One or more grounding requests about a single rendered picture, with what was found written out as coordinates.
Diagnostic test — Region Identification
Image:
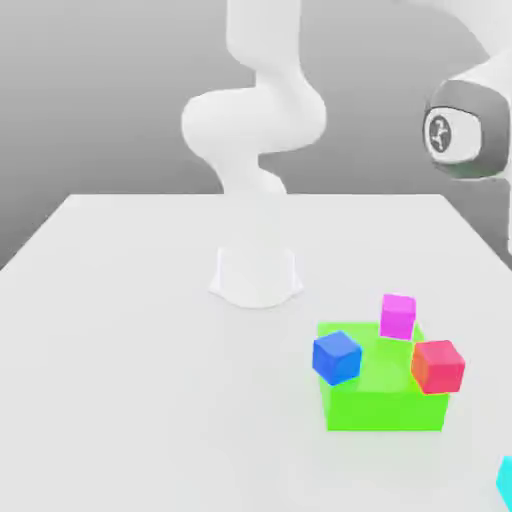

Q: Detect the small magenta cube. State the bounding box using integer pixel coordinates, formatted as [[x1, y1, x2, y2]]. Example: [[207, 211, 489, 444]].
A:
[[378, 293, 417, 342]]

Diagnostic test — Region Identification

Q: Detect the small cyan cube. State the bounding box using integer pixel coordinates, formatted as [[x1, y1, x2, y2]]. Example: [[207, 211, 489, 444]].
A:
[[495, 455, 512, 512]]

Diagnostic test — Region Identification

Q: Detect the small blue cube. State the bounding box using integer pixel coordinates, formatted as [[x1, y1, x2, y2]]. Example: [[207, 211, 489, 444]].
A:
[[311, 330, 364, 387]]

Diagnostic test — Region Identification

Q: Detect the small red cube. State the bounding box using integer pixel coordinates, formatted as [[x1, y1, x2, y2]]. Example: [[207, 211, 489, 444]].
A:
[[410, 339, 467, 396]]

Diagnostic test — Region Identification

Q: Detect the large green box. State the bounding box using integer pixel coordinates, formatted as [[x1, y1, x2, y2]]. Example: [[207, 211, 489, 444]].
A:
[[316, 321, 450, 432]]

